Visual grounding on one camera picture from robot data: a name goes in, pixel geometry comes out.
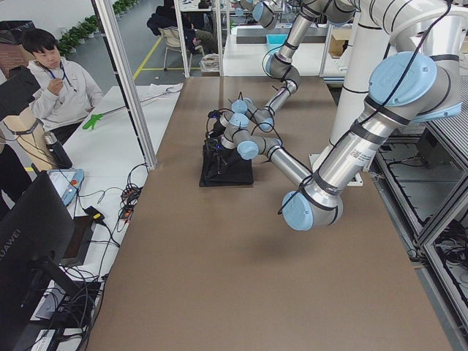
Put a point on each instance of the green grabber claw tool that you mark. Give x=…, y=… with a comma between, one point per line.
x=92, y=122

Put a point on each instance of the blue white teach pendant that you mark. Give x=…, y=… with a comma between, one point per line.
x=66, y=182

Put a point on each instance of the red grey power strip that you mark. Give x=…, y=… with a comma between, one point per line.
x=129, y=199

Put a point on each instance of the blue plastic bin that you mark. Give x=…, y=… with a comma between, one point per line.
x=276, y=40

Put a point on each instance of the black water bottle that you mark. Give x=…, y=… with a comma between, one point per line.
x=57, y=151

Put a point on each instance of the seated man in grey hoodie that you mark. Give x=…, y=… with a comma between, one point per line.
x=67, y=92

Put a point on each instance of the aluminium cage frame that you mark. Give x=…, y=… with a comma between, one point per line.
x=108, y=27

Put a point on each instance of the metal reacher grabber stick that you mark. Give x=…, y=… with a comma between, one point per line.
x=169, y=91

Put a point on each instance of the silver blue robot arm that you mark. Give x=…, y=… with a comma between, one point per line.
x=308, y=205
x=279, y=64

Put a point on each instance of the black computer monitor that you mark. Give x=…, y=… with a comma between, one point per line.
x=39, y=226

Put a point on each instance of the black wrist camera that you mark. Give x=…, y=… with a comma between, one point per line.
x=211, y=147
x=215, y=114

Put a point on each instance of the black printed t-shirt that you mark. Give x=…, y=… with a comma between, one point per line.
x=240, y=175

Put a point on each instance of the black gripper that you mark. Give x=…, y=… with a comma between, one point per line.
x=224, y=155
x=219, y=125

